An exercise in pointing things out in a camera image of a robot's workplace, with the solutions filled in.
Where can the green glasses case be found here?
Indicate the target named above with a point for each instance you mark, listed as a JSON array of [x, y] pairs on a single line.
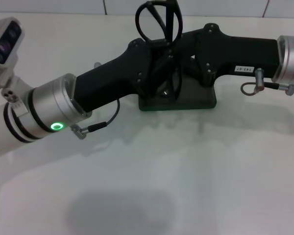
[[198, 98]]

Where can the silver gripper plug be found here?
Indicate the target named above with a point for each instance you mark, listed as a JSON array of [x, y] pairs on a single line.
[[97, 65], [259, 78]]

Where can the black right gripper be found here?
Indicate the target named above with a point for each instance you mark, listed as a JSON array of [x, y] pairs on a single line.
[[235, 54]]

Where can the black glasses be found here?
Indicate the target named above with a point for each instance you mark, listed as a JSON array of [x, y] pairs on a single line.
[[172, 22]]

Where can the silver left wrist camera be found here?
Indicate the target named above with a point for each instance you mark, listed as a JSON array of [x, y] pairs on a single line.
[[5, 41]]

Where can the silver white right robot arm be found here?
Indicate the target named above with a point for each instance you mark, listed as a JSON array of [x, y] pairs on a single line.
[[291, 58]]

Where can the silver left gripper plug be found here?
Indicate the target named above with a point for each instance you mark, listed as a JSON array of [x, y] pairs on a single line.
[[97, 65]]

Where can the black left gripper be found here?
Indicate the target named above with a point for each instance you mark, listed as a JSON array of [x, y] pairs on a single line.
[[105, 80]]

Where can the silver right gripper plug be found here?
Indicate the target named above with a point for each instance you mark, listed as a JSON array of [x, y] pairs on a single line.
[[259, 78]]

